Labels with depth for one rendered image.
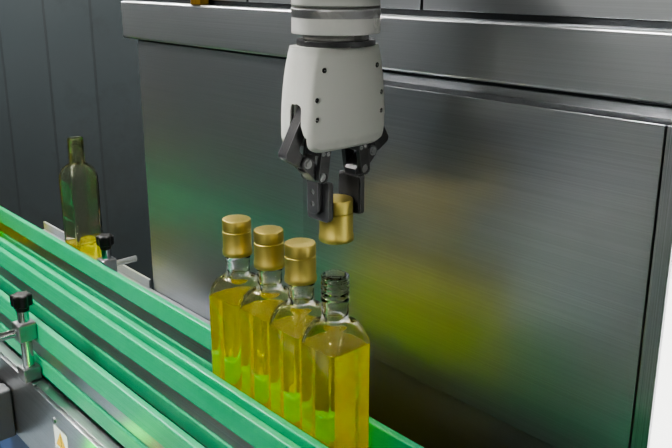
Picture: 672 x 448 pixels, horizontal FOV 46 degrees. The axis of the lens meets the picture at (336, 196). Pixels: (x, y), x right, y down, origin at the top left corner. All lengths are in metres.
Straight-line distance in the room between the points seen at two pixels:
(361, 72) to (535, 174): 0.19
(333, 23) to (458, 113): 0.18
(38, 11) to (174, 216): 2.26
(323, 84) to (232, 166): 0.49
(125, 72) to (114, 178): 0.46
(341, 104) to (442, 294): 0.26
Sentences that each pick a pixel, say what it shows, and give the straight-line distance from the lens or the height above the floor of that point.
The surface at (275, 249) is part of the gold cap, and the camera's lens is 0.89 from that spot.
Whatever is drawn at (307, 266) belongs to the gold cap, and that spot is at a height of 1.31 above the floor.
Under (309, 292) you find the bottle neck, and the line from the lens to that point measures 0.86.
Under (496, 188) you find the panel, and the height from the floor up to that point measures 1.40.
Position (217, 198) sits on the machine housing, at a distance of 1.25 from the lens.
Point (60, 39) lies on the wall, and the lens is 3.52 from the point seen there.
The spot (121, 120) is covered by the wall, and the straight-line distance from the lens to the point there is 3.47.
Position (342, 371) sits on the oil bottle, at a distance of 0.83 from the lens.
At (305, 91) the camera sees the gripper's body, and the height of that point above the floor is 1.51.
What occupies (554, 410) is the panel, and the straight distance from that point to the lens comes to 0.85.
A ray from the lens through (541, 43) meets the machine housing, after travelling 0.77.
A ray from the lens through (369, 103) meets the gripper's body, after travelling 0.77.
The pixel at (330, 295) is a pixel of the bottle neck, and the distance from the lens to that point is 0.81.
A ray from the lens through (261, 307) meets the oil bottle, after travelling 0.90.
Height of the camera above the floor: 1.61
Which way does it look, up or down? 16 degrees down
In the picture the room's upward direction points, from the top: straight up
